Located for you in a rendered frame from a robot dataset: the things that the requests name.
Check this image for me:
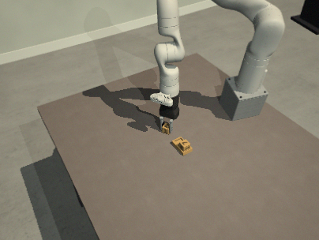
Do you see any orange number cube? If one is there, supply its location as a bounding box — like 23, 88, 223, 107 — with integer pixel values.
162, 123, 170, 134
179, 139, 190, 151

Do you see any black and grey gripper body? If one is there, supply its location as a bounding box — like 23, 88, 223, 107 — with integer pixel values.
150, 83, 180, 120

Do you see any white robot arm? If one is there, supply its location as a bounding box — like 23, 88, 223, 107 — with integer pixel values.
154, 0, 285, 94

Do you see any orange open tray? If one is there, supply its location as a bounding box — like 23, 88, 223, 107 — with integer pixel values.
172, 137, 193, 156

